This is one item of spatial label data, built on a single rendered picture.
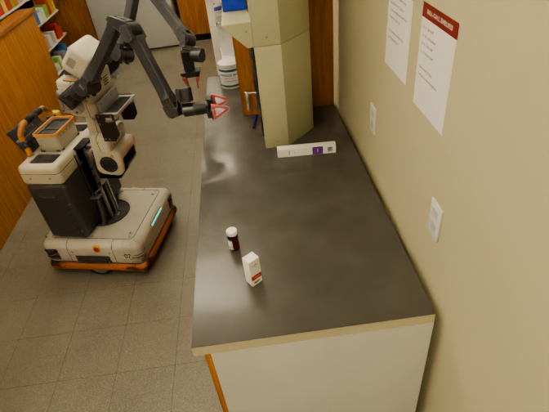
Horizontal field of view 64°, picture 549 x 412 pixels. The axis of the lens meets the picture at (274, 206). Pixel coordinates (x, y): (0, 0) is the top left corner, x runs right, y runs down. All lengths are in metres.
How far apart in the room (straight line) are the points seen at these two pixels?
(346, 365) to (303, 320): 0.24
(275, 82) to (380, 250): 0.86
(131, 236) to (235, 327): 1.61
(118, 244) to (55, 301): 0.54
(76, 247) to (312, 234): 1.77
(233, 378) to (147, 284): 1.54
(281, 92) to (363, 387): 1.21
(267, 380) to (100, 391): 1.23
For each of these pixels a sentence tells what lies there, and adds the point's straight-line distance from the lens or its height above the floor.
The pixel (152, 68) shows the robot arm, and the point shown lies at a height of 1.34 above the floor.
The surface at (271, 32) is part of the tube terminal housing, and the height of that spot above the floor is 1.46.
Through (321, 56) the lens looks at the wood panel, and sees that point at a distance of 2.33.
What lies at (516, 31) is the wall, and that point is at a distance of 0.91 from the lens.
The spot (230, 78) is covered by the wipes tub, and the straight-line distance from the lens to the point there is 2.72.
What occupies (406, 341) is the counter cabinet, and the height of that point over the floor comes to 0.83.
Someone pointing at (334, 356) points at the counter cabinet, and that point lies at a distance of 1.41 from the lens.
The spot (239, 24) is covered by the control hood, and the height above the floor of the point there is 1.50.
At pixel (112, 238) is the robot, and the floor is 0.28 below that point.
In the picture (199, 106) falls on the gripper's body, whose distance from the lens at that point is 2.01.
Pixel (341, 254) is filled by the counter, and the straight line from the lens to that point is 1.49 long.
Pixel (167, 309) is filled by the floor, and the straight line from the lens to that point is 2.70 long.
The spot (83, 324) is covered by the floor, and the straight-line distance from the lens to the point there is 2.84.
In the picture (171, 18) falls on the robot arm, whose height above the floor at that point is 1.43.
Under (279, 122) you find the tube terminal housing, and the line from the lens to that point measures 2.02.
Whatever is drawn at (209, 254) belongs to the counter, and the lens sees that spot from 1.55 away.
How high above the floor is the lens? 1.99
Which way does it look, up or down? 38 degrees down
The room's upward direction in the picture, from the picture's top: 7 degrees counter-clockwise
